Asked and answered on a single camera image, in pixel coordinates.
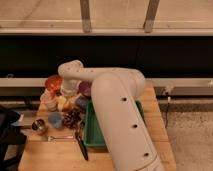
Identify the blue plastic cup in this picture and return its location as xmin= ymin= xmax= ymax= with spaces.
xmin=48 ymin=112 xmax=62 ymax=129

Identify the black handled knife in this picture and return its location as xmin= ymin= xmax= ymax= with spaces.
xmin=75 ymin=122 xmax=89 ymax=161

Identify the metal measuring cup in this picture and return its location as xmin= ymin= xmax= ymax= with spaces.
xmin=32 ymin=119 xmax=47 ymax=135

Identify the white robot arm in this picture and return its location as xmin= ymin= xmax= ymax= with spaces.
xmin=58 ymin=60 xmax=165 ymax=171

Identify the purple bowl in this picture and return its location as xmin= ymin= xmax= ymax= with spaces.
xmin=79 ymin=81 xmax=91 ymax=97

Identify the bunch of dark grapes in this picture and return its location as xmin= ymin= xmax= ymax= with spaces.
xmin=63 ymin=110 xmax=81 ymax=129

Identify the silver fork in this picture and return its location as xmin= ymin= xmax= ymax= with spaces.
xmin=42 ymin=136 xmax=74 ymax=142

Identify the blue sponge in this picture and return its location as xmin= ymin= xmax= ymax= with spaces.
xmin=75 ymin=96 xmax=89 ymax=110

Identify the green plastic bin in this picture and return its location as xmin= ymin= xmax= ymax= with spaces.
xmin=83 ymin=101 xmax=146 ymax=149

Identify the red bowl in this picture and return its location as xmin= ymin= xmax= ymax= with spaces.
xmin=45 ymin=75 xmax=62 ymax=93

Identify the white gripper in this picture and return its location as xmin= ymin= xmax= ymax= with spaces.
xmin=61 ymin=79 xmax=80 ymax=97

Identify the red yellow apple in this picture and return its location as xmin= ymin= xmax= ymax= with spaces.
xmin=58 ymin=96 xmax=71 ymax=112

